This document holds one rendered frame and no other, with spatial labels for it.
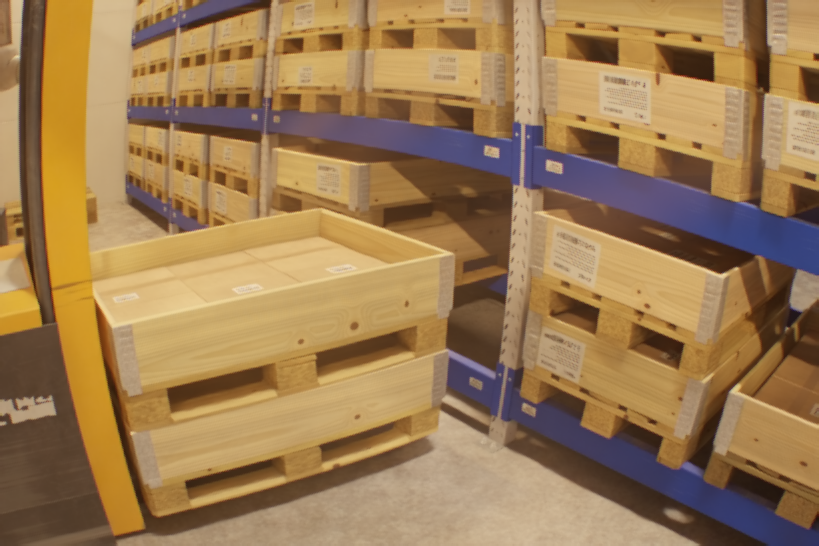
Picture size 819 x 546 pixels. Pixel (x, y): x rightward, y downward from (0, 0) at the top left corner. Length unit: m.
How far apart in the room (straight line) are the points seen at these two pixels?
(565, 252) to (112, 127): 6.26
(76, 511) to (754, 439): 2.11
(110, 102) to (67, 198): 6.02
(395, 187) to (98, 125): 5.12
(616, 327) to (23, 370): 1.80
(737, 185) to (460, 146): 1.21
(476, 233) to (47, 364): 2.54
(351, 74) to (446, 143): 0.69
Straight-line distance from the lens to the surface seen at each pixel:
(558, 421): 2.42
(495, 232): 3.69
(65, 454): 1.87
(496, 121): 2.39
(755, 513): 2.11
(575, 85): 2.13
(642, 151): 1.99
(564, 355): 2.28
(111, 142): 7.70
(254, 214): 4.03
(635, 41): 2.01
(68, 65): 1.65
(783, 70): 1.79
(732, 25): 1.86
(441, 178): 3.32
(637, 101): 1.99
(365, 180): 3.02
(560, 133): 2.18
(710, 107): 1.86
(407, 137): 2.76
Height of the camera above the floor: 1.43
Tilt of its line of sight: 19 degrees down
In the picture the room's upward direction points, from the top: 2 degrees clockwise
